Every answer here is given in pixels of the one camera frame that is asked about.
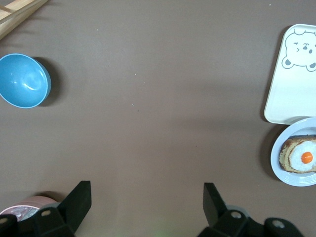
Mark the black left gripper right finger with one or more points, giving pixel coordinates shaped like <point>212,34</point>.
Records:
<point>214,209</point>

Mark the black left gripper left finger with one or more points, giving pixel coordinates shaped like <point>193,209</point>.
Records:
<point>76,205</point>

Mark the pale lavender round plate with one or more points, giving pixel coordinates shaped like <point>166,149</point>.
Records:
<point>279,160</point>

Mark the toasted bread slice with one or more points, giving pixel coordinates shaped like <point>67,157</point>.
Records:
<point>286,148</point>

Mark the fried egg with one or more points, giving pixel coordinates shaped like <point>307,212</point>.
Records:
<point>300,158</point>

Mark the pink bowl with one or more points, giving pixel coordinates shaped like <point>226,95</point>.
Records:
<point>29,202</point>

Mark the blue bowl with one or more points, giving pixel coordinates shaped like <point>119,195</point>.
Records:
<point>22,81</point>

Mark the cream bear print tray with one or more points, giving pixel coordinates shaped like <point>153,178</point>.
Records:
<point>291,93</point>

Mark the wooden rack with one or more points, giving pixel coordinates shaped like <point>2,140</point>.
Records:
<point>14,14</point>

